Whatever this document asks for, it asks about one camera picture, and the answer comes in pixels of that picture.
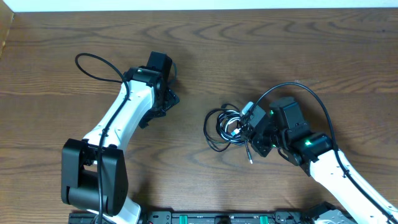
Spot white usb cable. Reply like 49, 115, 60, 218
219, 113, 246, 144

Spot thin black usb cable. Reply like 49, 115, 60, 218
203, 104, 253, 164

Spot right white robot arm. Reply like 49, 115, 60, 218
240, 97, 397, 223

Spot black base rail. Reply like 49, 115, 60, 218
68, 202, 355, 224

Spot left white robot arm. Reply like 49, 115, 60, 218
61, 52, 179, 223

